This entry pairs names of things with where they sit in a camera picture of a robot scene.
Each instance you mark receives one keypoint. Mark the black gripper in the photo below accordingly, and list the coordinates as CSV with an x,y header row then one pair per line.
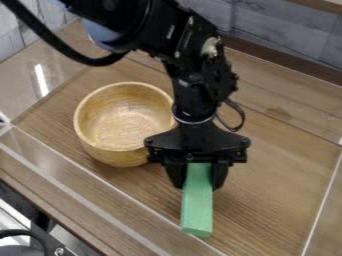
x,y
198,143

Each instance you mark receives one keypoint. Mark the green rectangular block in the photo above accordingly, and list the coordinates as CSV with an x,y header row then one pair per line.
x,y
197,201

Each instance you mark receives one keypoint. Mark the wooden bowl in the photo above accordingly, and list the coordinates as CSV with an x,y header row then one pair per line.
x,y
117,117

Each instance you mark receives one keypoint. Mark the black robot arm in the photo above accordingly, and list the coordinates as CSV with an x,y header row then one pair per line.
x,y
178,36

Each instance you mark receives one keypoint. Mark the clear acrylic tray wall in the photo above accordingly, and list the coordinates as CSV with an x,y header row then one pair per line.
x,y
280,206

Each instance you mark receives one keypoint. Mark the black metal frame bracket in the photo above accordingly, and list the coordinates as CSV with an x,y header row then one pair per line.
x,y
58,240

